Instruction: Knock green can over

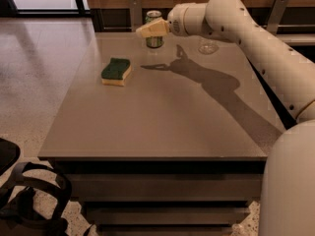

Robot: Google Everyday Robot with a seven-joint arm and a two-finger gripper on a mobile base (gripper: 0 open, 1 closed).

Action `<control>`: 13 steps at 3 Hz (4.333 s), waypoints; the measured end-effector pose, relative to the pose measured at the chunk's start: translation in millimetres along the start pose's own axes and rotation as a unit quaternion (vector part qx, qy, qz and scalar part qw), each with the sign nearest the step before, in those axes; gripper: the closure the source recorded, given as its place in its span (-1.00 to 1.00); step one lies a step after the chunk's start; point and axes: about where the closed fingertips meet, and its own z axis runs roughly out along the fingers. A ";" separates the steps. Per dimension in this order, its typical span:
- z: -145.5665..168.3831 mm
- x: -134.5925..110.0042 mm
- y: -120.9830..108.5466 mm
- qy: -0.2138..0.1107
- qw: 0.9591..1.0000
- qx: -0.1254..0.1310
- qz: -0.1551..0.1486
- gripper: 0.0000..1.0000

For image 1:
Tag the green soda can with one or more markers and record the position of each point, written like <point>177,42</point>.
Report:
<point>156,41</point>

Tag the clear plastic water bottle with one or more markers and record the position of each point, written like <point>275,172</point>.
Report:
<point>207,46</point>

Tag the metal bracket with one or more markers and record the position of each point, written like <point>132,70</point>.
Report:
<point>135,9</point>
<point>275,16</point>

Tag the green and yellow sponge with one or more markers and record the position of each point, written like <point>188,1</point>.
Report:
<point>116,72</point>

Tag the right metal bracket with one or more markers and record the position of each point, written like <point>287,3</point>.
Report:
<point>275,16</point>

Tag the left metal bracket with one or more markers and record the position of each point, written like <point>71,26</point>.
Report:
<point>135,9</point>

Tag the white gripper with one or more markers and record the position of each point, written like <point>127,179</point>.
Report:
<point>175,22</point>

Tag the grey drawer cabinet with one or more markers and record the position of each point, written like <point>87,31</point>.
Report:
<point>178,151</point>

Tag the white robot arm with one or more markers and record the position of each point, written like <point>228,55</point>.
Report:
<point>287,204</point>

